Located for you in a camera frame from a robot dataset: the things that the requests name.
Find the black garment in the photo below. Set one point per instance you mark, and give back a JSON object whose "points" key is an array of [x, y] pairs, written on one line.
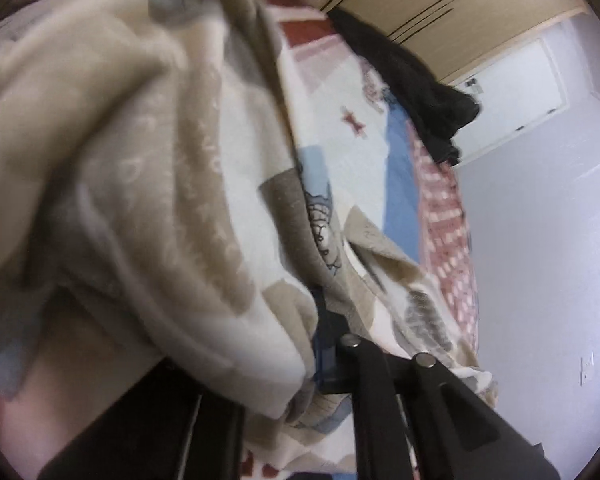
{"points": [[410, 85]]}

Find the white door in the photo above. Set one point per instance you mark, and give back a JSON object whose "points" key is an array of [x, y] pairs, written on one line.
{"points": [[515, 100]]}

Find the beige patterned pants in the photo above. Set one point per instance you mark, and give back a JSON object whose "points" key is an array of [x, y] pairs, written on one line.
{"points": [[145, 185]]}

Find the white wall socket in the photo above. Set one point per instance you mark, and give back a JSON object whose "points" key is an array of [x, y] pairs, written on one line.
{"points": [[587, 369]]}

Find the striped printed blanket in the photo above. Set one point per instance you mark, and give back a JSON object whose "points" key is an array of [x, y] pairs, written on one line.
{"points": [[350, 160]]}

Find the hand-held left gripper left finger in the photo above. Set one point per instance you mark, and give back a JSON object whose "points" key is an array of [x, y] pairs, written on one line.
{"points": [[145, 425]]}

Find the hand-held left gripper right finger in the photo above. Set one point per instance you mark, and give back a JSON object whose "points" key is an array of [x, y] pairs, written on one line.
{"points": [[326, 360]]}

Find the wooden wardrobe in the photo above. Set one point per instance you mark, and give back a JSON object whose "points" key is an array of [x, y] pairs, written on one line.
{"points": [[430, 0]]}

